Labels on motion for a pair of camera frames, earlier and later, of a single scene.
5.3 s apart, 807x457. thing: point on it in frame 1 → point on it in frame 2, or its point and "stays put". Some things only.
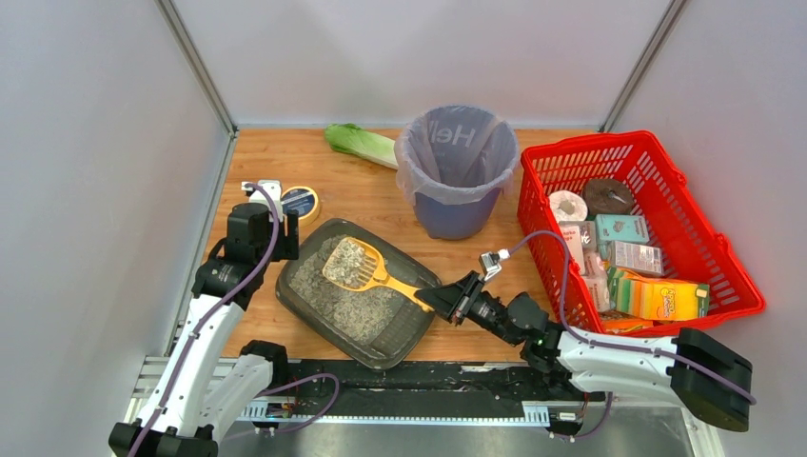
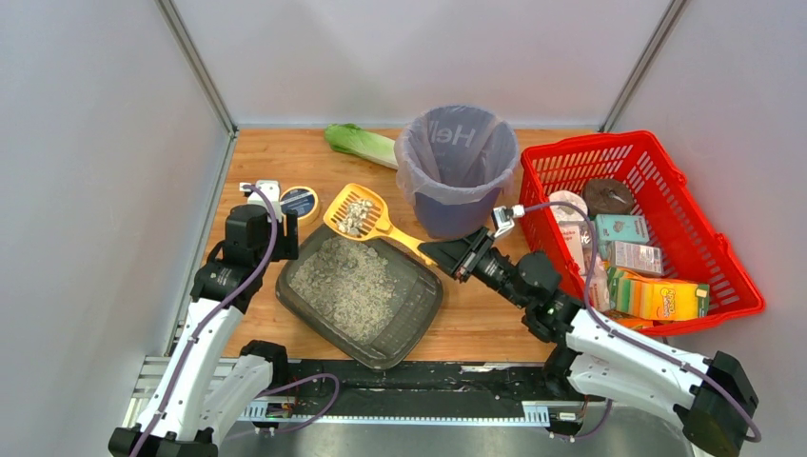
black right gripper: [464, 299] → [472, 254]
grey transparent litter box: [376, 326] stays put
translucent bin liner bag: [455, 154] stays put
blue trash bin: [455, 221] stays put
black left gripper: [288, 234] stays put
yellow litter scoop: [355, 265] → [362, 213]
